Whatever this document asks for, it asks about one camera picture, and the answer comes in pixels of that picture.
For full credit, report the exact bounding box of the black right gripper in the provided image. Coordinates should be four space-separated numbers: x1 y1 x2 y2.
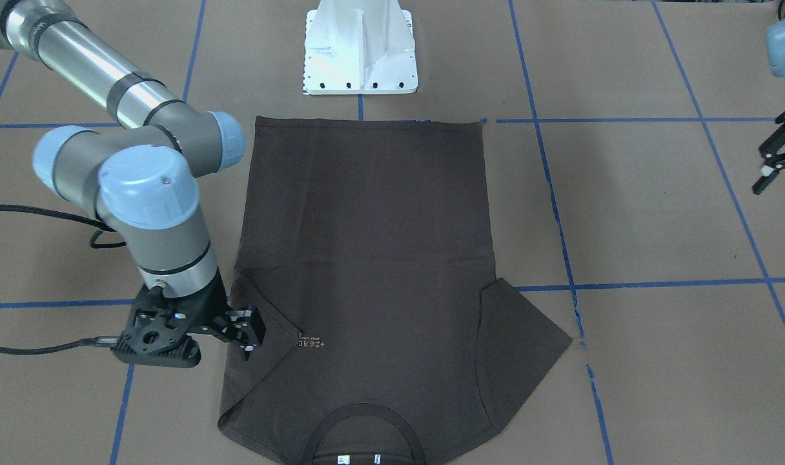
111 272 266 368

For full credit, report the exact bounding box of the dark brown t-shirt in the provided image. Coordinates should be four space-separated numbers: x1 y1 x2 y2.
218 117 572 464

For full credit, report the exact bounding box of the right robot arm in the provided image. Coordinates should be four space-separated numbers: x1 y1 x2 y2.
0 1 266 368

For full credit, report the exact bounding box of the brown paper table cover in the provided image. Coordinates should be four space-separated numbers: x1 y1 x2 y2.
0 1 785 464

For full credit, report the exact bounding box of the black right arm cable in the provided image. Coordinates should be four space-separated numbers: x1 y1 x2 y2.
0 204 130 356

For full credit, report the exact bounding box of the white metal mount base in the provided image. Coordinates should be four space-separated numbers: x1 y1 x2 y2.
302 1 419 96

